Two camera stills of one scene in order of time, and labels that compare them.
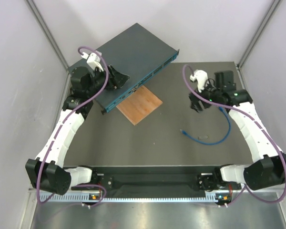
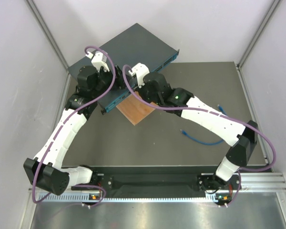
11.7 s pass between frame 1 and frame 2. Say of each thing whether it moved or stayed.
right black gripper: moved
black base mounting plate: stayed
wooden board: stayed
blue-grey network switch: stayed
